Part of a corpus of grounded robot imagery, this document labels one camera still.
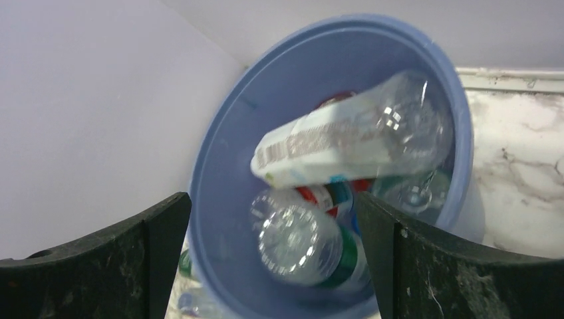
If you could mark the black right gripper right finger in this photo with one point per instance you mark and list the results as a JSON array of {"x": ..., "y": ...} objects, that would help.
[{"x": 420, "y": 271}]

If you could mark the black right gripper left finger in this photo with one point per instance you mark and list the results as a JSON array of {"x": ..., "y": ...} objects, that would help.
[{"x": 126, "y": 270}]

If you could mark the bottle purple blue label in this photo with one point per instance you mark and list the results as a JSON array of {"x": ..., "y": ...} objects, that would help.
[{"x": 198, "y": 304}]

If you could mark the clear bottle red label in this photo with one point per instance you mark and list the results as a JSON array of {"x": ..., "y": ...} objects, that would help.
[{"x": 336, "y": 199}]

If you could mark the gold red snack packet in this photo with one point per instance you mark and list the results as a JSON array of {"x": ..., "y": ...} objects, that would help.
[{"x": 335, "y": 98}]

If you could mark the clear bottle white green label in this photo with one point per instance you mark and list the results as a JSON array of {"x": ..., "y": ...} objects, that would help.
[{"x": 300, "y": 244}]

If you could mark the clear bottle dark green label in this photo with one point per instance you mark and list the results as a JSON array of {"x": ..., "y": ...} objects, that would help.
[{"x": 185, "y": 266}]

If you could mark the upright-lying bottle blue white label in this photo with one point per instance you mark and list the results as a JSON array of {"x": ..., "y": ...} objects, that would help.
[{"x": 402, "y": 126}]

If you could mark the green floral label bottle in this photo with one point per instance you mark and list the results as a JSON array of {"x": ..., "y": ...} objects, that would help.
[{"x": 421, "y": 196}]

